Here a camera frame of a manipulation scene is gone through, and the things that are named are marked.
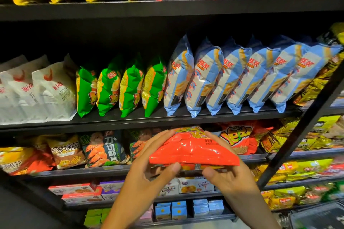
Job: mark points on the person's right hand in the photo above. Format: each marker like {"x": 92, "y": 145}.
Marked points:
{"x": 242, "y": 183}

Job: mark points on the person's left hand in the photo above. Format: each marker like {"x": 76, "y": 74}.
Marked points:
{"x": 140, "y": 183}

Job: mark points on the dark shrimp chip bags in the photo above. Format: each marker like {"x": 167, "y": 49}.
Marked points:
{"x": 141, "y": 139}
{"x": 105, "y": 148}

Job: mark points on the row of orange chip bags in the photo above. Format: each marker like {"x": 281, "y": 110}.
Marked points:
{"x": 239, "y": 135}

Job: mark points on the row of small blue boxes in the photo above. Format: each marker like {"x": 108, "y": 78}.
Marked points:
{"x": 185, "y": 209}

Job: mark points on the tan snack bag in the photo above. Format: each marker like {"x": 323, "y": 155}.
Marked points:
{"x": 67, "y": 151}

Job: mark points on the noodle packets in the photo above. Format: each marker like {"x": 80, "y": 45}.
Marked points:
{"x": 322, "y": 78}
{"x": 333, "y": 168}

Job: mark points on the green fries snack bag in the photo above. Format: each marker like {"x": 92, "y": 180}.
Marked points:
{"x": 86, "y": 89}
{"x": 131, "y": 86}
{"x": 109, "y": 86}
{"x": 154, "y": 84}

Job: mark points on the blue puffed snack bag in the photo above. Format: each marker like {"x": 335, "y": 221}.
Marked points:
{"x": 231, "y": 73}
{"x": 258, "y": 73}
{"x": 312, "y": 68}
{"x": 285, "y": 70}
{"x": 178, "y": 73}
{"x": 204, "y": 76}

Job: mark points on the orange yellow snack bag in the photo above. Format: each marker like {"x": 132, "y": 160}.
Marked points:
{"x": 24, "y": 160}

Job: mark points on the row of plain white bags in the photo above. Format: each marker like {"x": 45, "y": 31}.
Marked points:
{"x": 32, "y": 92}

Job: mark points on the black metal shelf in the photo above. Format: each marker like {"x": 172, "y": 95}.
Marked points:
{"x": 107, "y": 9}

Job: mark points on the black shopping basket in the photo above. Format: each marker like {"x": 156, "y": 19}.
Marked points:
{"x": 322, "y": 218}

